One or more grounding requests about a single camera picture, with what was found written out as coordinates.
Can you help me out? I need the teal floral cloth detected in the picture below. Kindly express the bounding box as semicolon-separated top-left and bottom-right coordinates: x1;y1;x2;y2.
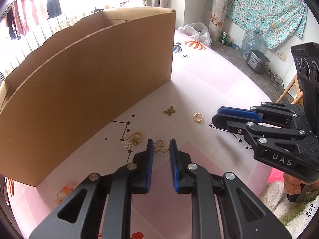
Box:
207;0;308;50

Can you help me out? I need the green drink can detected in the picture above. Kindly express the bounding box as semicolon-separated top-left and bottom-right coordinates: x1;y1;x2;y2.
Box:
220;32;227;45

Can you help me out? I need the white plastic bag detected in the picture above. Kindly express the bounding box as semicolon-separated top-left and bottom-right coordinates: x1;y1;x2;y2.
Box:
177;22;212;46

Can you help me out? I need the clear water jug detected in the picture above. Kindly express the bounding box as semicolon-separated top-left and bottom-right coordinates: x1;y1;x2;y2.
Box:
240;30;263;59

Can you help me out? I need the silver rice cooker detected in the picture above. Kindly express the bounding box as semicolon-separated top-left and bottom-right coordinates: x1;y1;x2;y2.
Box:
246;50;270;73

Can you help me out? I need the small bronze butterfly charm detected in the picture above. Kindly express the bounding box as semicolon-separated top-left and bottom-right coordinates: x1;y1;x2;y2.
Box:
163;106;176;116

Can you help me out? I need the wooden chair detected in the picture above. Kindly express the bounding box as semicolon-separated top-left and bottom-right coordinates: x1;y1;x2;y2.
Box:
275;74;303;106

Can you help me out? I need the rolled patterned wallpaper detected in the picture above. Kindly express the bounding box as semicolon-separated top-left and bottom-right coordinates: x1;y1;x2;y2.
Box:
209;0;228;42

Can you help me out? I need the large brown cardboard box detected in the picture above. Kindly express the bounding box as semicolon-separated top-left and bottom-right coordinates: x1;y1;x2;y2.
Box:
1;7;176;186

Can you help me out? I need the right hand holding grip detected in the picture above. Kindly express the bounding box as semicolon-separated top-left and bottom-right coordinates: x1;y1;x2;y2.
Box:
283;173;303;195

